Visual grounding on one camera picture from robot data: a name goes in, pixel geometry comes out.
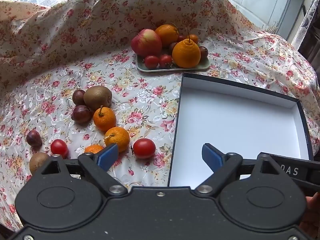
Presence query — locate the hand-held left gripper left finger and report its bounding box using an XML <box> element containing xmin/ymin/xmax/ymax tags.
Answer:
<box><xmin>37</xmin><ymin>143</ymin><xmax>128</xmax><ymax>197</ymax></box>

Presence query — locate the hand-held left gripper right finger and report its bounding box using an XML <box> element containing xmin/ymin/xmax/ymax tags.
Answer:
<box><xmin>195</xmin><ymin>143</ymin><xmax>297</xmax><ymax>197</ymax></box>

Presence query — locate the tangerine with stem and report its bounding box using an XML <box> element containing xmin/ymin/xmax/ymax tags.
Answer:
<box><xmin>104</xmin><ymin>127</ymin><xmax>130</xmax><ymax>153</ymax></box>
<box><xmin>93</xmin><ymin>106</ymin><xmax>117</xmax><ymax>133</ymax></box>

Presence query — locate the black box with white inside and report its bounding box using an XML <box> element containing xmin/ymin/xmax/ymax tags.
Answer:
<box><xmin>168</xmin><ymin>72</ymin><xmax>314</xmax><ymax>189</ymax></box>

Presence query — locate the brown kiwi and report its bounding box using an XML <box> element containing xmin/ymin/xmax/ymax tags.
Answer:
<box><xmin>29</xmin><ymin>152</ymin><xmax>50</xmax><ymax>176</ymax></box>
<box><xmin>83</xmin><ymin>86</ymin><xmax>112</xmax><ymax>111</ymax></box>

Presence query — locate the person's right hand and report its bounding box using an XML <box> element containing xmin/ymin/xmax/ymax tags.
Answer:
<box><xmin>301</xmin><ymin>193</ymin><xmax>320</xmax><ymax>233</ymax></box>

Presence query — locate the floral tablecloth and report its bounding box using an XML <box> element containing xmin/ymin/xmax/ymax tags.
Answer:
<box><xmin>0</xmin><ymin>0</ymin><xmax>320</xmax><ymax>232</ymax></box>

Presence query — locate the pale green tray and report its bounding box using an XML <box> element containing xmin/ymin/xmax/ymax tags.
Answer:
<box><xmin>136</xmin><ymin>52</ymin><xmax>210</xmax><ymax>73</ymax></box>

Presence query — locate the large knobbed orange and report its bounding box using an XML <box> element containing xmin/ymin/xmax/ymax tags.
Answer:
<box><xmin>172</xmin><ymin>27</ymin><xmax>201</xmax><ymax>68</ymax></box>

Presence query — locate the red yellow apple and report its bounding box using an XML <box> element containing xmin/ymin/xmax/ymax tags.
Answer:
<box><xmin>131</xmin><ymin>29</ymin><xmax>163</xmax><ymax>57</ymax></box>

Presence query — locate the large round orange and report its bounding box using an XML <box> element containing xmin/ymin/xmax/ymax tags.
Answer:
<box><xmin>155</xmin><ymin>24</ymin><xmax>179</xmax><ymax>47</ymax></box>

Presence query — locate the white patterned curtain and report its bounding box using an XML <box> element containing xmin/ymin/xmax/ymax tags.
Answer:
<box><xmin>291</xmin><ymin>0</ymin><xmax>320</xmax><ymax>50</ymax></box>

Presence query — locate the framed glass window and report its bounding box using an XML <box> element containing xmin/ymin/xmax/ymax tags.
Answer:
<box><xmin>221</xmin><ymin>0</ymin><xmax>308</xmax><ymax>42</ymax></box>

